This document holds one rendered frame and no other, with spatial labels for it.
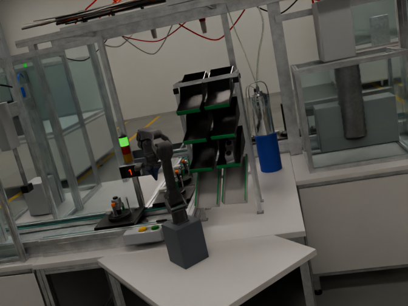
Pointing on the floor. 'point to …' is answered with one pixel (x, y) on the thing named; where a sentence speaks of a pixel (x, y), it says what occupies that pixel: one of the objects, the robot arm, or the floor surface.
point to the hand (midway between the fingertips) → (155, 173)
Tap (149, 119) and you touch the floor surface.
